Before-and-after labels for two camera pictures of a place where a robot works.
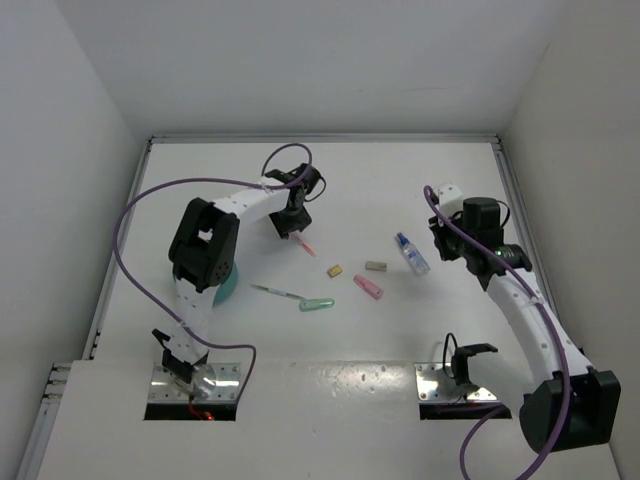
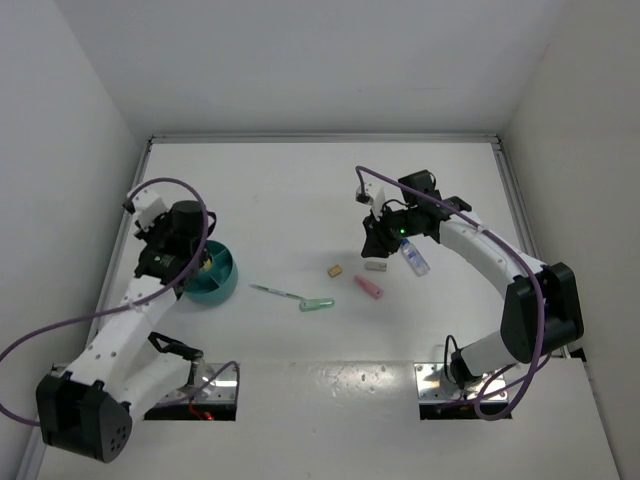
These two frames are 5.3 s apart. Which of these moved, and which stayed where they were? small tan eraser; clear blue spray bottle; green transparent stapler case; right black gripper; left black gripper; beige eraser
Moved: left black gripper; right black gripper
Stayed: green transparent stapler case; clear blue spray bottle; beige eraser; small tan eraser
